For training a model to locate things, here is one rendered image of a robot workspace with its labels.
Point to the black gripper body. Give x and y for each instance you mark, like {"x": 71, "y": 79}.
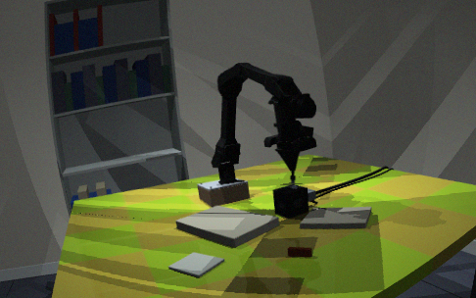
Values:
{"x": 288, "y": 137}

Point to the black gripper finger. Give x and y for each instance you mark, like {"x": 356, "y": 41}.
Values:
{"x": 292, "y": 157}
{"x": 283, "y": 157}

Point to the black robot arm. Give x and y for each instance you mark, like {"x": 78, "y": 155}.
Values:
{"x": 287, "y": 100}

